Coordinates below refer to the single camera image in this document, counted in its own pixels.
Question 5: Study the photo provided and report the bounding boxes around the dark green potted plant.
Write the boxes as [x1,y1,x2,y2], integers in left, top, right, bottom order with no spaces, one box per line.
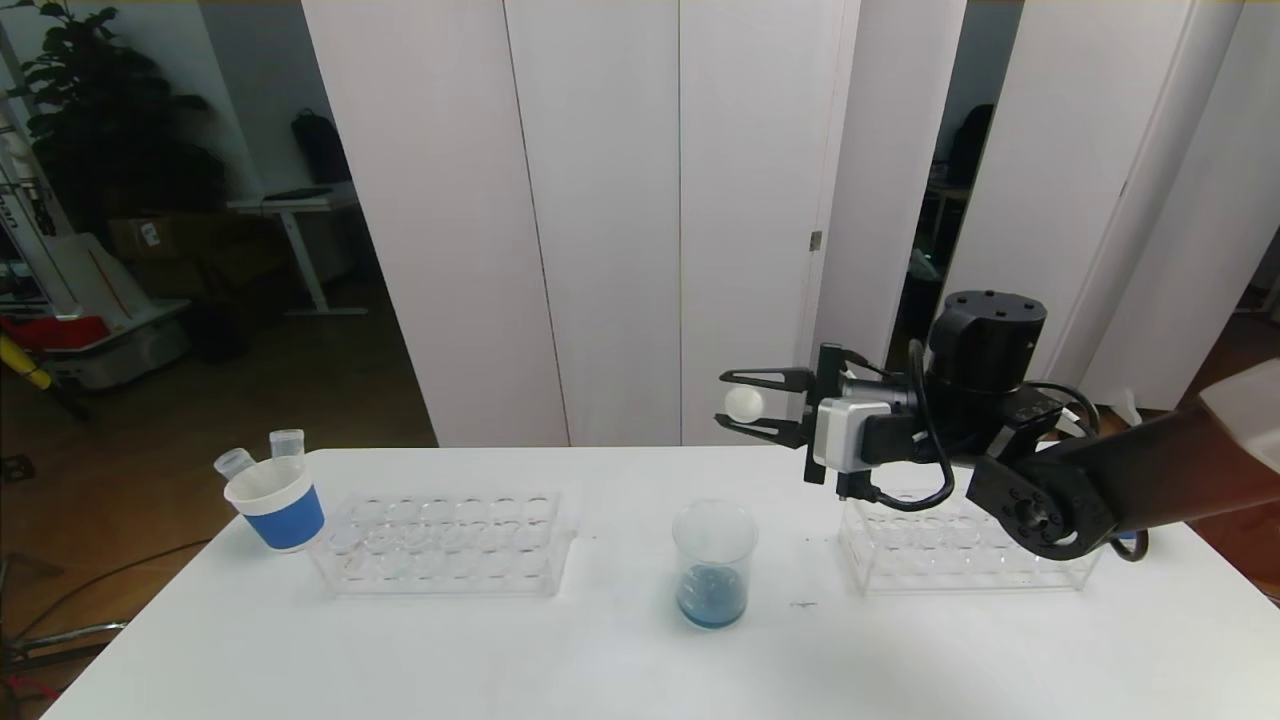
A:
[0,0,229,241]

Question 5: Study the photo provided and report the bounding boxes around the clear acrylic test tube rack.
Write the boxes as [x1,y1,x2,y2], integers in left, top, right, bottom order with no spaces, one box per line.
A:
[838,487,1105,595]
[310,490,579,599]

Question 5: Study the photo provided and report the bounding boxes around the black floor cable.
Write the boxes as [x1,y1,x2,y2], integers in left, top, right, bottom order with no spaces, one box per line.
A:
[18,540,213,641]

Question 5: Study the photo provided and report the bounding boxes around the yellow handled tool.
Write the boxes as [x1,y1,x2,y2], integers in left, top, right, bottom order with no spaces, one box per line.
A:
[0,332,54,393]

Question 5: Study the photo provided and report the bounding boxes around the white standing desk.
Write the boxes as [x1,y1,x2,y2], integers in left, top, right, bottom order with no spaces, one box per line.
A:
[228,186,369,319]

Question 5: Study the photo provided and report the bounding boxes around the black backpack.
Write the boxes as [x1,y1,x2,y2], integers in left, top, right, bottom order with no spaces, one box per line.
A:
[292,110,354,187]

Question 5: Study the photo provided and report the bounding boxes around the white folding partition with feet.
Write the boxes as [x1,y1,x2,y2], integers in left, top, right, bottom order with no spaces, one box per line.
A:
[905,0,1280,443]

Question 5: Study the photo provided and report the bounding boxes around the white machine base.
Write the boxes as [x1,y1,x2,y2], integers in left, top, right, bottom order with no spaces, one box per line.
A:
[0,95,193,393]

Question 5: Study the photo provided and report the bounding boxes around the clear glass beaker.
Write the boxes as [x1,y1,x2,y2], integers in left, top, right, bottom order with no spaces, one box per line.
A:
[672,500,759,633]

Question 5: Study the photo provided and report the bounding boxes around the white folding partition with hinge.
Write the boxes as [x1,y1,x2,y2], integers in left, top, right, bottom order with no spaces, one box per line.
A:
[302,0,967,448]

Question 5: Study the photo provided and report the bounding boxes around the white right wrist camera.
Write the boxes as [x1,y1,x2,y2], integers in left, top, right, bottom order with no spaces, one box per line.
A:
[812,398,893,472]

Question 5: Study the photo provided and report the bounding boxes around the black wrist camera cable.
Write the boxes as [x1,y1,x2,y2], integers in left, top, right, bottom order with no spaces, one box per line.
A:
[838,338,958,514]

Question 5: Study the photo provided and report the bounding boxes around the brown cardboard box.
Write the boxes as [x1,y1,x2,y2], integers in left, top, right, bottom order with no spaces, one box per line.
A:
[108,215,206,266]

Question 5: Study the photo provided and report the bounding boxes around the black chair behind partitions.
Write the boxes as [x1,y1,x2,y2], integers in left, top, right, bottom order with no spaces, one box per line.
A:
[945,104,997,187]

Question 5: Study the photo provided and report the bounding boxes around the grey metal frame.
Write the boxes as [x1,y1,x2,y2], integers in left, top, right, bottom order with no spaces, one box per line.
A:
[0,555,131,706]

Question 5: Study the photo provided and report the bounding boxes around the black floor bin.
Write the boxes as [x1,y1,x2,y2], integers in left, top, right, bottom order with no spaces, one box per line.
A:
[188,300,249,363]

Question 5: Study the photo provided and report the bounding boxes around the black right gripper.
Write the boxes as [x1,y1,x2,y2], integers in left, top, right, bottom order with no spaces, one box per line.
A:
[713,342,918,485]

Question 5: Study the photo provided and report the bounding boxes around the red plastic part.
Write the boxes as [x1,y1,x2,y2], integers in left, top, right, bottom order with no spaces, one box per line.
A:
[0,317,111,354]

